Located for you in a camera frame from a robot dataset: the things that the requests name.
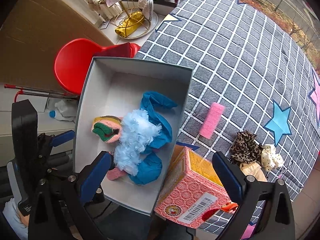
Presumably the pink striped sock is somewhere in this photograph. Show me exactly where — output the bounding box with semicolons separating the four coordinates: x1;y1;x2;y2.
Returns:
106;167;127;180

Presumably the leopard print scrunchie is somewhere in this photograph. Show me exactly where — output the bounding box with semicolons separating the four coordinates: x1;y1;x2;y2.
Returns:
231;131;263;164

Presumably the cream polka dot scrunchie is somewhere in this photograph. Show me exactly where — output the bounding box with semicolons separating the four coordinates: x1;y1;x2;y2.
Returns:
260;144;284;172

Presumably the knitted burger toy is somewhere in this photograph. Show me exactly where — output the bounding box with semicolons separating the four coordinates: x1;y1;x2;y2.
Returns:
91;115;122;144

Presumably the light blue fluffy ball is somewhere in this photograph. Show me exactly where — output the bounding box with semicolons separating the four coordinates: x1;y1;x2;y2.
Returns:
114;109;161;176

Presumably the blue cloth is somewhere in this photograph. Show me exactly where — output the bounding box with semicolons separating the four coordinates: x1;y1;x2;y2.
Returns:
140;91;177;149
129;152;162;185

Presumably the blue capped plastic bottle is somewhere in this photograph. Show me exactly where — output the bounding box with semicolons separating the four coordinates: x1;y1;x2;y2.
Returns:
49;110;74;122

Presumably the orange toy piece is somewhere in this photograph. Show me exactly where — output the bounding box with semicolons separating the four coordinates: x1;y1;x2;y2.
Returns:
220;202;238;213

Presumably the red patterned carton box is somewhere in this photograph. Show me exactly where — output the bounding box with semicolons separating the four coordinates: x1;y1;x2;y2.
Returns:
154;145;231;229

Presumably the large pink sponge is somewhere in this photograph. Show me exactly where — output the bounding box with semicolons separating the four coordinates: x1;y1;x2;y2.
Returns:
199;102;225;139

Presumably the grey open storage box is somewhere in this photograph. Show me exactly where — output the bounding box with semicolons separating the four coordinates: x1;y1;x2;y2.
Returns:
73;57;193;216

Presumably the red plastic chair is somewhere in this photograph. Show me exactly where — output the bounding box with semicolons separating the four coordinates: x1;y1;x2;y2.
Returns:
54;38;140;95

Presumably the brown cardboard sheet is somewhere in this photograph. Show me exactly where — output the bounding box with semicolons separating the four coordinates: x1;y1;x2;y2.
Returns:
1;0;113;91

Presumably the grey checked tablecloth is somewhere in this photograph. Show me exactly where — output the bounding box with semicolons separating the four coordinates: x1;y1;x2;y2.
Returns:
134;0;320;235

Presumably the yellow folded bag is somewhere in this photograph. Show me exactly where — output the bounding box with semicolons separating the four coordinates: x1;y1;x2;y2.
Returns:
115;11;144;38

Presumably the red handled mop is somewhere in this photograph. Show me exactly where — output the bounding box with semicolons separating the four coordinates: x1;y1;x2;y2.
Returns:
3;84;80;102

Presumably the gold wire rack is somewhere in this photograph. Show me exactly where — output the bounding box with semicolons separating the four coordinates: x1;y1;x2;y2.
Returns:
114;2;151;40

